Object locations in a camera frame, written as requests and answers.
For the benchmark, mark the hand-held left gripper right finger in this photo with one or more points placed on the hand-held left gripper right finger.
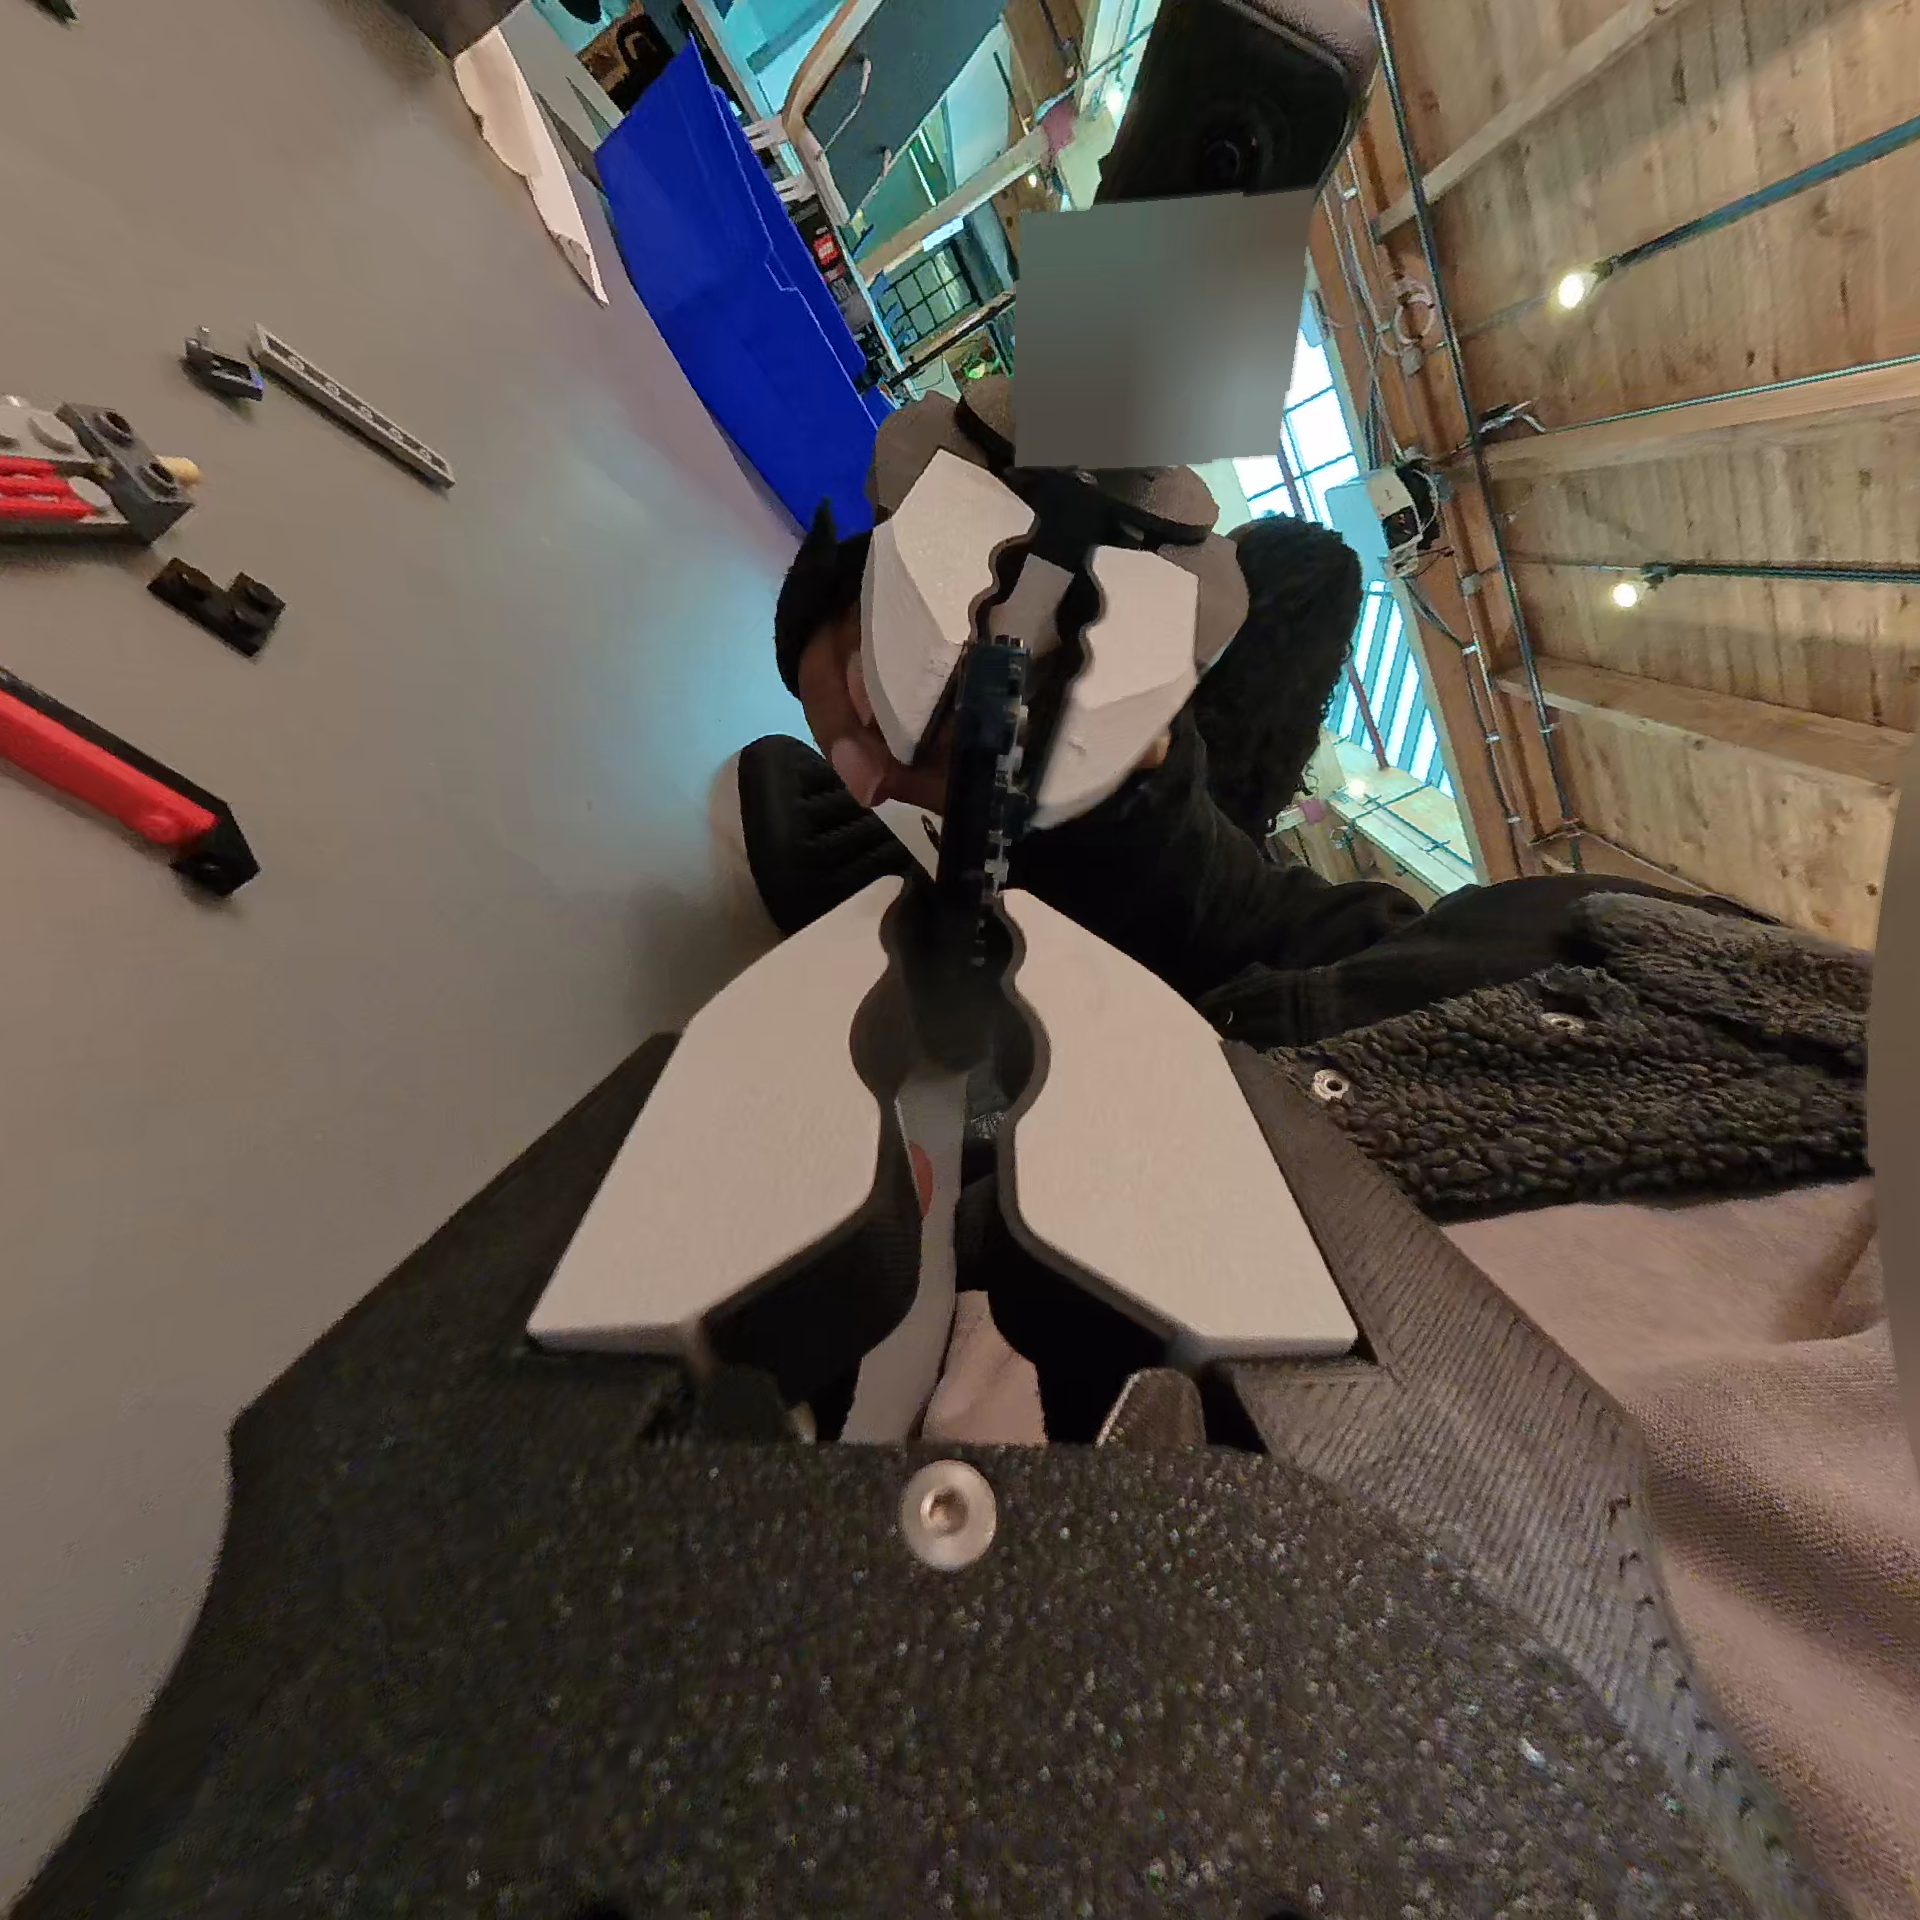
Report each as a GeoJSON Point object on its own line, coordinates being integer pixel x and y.
{"type": "Point", "coordinates": [1171, 1154]}

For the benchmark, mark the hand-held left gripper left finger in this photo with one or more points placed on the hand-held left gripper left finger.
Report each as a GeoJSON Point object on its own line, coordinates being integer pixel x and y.
{"type": "Point", "coordinates": [721, 1140]}

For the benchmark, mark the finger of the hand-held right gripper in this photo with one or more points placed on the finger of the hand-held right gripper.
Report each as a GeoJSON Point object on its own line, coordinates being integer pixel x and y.
{"type": "Point", "coordinates": [922, 601]}
{"type": "Point", "coordinates": [1149, 661]}

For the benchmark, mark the black toy car chassis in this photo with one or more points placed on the black toy car chassis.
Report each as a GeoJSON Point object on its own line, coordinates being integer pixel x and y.
{"type": "Point", "coordinates": [982, 841]}

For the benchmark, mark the grey toy axle assembly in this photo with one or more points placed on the grey toy axle assembly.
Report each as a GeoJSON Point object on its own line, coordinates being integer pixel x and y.
{"type": "Point", "coordinates": [91, 480]}

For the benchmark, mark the person's right forearm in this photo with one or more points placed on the person's right forearm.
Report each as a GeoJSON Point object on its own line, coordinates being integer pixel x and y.
{"type": "Point", "coordinates": [1201, 914]}

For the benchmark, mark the grey desk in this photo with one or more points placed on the grey desk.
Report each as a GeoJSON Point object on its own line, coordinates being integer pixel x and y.
{"type": "Point", "coordinates": [451, 975]}

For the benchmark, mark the person's right hand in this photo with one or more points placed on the person's right hand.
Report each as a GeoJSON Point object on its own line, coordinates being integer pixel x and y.
{"type": "Point", "coordinates": [863, 780]}

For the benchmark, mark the blue plastic bin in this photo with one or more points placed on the blue plastic bin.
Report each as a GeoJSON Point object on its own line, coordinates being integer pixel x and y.
{"type": "Point", "coordinates": [721, 270]}

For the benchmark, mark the ceiling spotlight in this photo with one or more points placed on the ceiling spotlight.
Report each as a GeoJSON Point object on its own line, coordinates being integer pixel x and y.
{"type": "Point", "coordinates": [1571, 285]}
{"type": "Point", "coordinates": [1624, 592]}

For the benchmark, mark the white paper bag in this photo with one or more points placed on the white paper bag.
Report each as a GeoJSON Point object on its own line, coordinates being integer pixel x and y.
{"type": "Point", "coordinates": [524, 150]}

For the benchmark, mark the long grey toy plate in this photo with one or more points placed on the long grey toy plate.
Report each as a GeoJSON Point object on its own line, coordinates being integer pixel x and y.
{"type": "Point", "coordinates": [353, 405]}

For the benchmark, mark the beige sweatshirt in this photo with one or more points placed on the beige sweatshirt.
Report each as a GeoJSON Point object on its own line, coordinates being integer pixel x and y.
{"type": "Point", "coordinates": [1771, 1424]}

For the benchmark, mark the black L-shaped toy plate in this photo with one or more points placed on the black L-shaped toy plate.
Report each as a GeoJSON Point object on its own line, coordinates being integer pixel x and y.
{"type": "Point", "coordinates": [210, 601]}

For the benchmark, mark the long red black toy piece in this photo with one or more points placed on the long red black toy piece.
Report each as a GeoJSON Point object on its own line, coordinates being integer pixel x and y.
{"type": "Point", "coordinates": [105, 780]}

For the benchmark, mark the small dark grey toy piece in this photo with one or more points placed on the small dark grey toy piece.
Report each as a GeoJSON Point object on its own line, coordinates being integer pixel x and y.
{"type": "Point", "coordinates": [223, 368]}

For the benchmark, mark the white security camera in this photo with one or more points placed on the white security camera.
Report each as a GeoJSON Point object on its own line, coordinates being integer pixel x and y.
{"type": "Point", "coordinates": [1403, 511]}

